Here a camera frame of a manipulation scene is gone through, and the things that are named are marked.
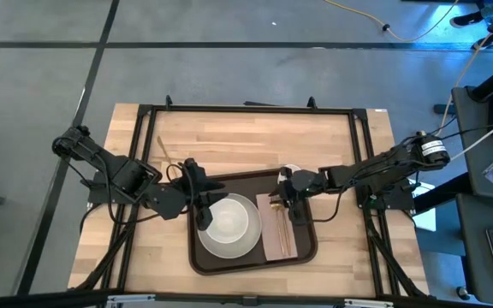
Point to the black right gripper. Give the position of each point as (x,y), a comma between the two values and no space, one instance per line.
(306,184)

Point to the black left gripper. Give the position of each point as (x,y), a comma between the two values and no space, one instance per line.
(193,188)

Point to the gold fork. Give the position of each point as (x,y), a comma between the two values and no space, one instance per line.
(275,207)

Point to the white bowl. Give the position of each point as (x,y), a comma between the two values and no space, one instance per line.
(227,220)

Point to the white mug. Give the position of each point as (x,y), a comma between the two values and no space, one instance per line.
(295,167)

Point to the pink cloth napkin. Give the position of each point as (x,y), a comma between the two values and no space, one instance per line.
(268,239)

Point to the white ribbed deep plate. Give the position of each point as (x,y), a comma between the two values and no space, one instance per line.
(229,250)

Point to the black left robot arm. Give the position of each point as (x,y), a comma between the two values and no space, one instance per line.
(135,179)

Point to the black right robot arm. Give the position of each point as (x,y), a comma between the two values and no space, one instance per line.
(379,169)

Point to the dark brown tray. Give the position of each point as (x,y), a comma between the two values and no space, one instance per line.
(212,265)

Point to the white floor sheet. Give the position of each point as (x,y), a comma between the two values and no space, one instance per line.
(426,218)

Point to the black side desk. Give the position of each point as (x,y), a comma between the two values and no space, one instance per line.
(473,256)
(477,128)

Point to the black caster wheel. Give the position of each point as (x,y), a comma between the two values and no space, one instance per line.
(463,292)

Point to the black rig beam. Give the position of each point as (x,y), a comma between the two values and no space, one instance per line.
(37,300)

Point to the person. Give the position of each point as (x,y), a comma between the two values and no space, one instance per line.
(465,19)

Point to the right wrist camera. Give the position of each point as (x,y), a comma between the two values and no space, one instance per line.
(285,173)

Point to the black aluminium table frame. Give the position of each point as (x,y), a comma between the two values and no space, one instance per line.
(251,110)

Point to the black frame bracket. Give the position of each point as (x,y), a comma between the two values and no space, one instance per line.
(312,102)
(169,102)

